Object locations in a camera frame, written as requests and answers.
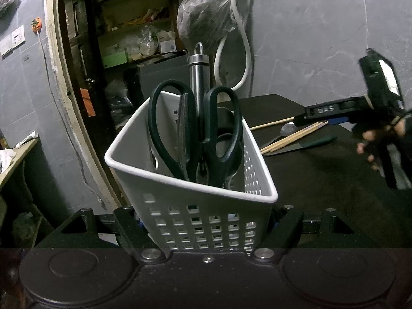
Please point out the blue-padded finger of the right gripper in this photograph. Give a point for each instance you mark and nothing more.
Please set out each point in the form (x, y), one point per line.
(324, 111)
(337, 121)

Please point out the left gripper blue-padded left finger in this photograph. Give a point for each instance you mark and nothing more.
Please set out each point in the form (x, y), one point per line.
(134, 238)

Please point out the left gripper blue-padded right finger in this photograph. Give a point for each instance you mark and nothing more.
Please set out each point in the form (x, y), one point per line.
(284, 236)

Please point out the white perforated utensil basket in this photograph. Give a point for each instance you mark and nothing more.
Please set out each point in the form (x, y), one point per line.
(181, 215)

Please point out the black handled scissors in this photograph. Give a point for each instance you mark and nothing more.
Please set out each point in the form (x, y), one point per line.
(204, 150)

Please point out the steel handled peeler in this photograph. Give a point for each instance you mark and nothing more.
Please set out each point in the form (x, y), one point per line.
(199, 72)

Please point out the wooden kitchen counter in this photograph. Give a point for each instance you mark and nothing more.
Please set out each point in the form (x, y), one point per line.
(20, 155)

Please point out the person's right hand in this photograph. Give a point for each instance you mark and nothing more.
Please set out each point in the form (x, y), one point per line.
(398, 134)

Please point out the plain wooden chopstick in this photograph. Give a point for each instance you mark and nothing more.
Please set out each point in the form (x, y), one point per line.
(273, 123)

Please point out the white cloth on counter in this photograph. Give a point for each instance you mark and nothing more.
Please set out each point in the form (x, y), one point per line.
(6, 157)

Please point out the grey plastic bag on tap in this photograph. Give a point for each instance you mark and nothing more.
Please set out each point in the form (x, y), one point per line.
(204, 21)

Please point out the green box on shelf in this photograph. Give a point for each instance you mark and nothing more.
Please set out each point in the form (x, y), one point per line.
(116, 59)

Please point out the bagged item hung high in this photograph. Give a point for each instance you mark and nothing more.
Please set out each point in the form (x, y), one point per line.
(6, 0)

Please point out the green handled knife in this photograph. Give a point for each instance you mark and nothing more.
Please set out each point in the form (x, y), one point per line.
(304, 145)

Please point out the white wall switch plate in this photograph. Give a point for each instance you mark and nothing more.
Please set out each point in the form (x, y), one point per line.
(13, 40)

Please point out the orange wall plug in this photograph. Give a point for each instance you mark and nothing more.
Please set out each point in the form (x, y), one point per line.
(36, 25)

